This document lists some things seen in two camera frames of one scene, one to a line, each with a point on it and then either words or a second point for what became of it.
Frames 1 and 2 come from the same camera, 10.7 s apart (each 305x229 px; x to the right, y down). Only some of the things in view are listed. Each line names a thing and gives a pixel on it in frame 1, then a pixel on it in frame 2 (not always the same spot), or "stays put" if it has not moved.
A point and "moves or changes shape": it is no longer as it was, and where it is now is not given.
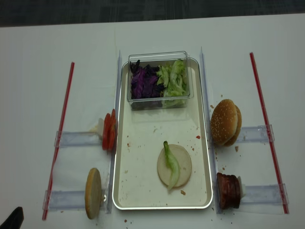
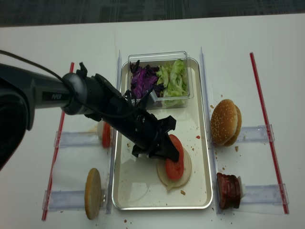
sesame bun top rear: [238, 128] stays put
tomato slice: [113, 129] moves or changes shape
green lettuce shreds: [174, 77] stays put
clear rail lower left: [65, 200] stays put
